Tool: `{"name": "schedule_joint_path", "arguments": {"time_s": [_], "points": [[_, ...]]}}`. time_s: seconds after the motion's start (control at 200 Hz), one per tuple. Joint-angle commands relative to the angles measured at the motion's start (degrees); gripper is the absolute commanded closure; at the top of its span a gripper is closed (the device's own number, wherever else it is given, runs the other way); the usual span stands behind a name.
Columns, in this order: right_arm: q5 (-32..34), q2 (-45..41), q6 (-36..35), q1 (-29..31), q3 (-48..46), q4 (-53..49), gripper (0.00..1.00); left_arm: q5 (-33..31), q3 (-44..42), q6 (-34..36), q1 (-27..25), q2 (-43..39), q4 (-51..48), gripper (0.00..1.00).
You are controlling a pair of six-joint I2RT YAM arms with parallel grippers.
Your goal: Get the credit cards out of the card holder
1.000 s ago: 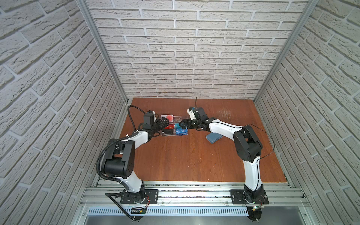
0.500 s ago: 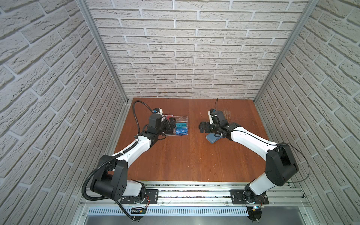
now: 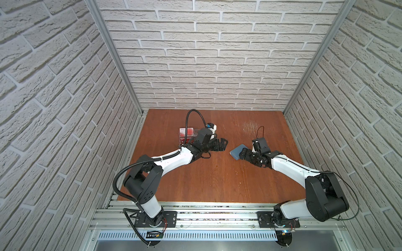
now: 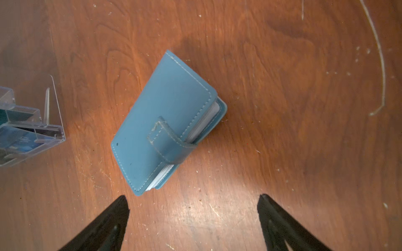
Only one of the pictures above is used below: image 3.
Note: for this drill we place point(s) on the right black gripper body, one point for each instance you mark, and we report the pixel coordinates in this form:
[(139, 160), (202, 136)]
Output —
[(257, 157)]

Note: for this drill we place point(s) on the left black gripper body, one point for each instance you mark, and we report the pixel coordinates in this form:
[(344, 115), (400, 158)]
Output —
[(213, 145)]

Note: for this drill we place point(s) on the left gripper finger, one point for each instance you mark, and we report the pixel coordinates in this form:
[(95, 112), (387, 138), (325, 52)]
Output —
[(221, 148), (223, 142)]

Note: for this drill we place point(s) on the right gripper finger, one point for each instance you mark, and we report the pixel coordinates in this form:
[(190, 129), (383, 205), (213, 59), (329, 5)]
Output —
[(247, 157), (245, 150)]

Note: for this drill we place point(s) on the blue leather card holder wallet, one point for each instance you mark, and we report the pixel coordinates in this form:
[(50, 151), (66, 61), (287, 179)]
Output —
[(235, 153)]

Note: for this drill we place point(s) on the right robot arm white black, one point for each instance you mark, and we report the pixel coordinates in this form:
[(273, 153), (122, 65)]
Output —
[(324, 195)]

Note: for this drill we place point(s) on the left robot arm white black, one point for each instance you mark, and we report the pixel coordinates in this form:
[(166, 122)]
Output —
[(145, 176)]

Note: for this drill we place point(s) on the clear acrylic card organizer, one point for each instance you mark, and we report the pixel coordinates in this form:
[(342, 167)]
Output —
[(190, 138)]

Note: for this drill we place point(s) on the red white card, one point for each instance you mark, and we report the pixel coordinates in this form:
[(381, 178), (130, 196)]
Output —
[(186, 131)]

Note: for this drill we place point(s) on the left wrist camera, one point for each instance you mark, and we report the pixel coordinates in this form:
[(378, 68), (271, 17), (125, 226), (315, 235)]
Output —
[(212, 127)]

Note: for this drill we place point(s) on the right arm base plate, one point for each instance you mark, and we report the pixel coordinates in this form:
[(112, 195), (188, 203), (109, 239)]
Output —
[(273, 219)]

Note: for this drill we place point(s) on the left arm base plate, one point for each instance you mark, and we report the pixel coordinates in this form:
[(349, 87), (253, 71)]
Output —
[(163, 219)]

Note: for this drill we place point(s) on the aluminium rail frame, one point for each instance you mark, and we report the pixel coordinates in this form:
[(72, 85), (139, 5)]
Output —
[(190, 215)]

